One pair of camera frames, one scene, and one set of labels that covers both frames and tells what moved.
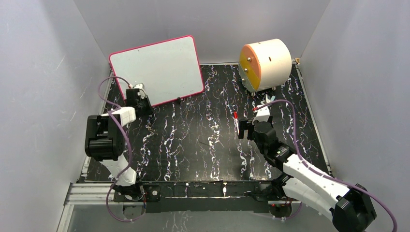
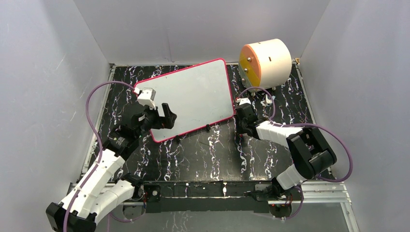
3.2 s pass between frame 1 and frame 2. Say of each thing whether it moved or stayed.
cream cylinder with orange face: stayed
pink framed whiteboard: moved
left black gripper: moved
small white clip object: stayed
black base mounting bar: stayed
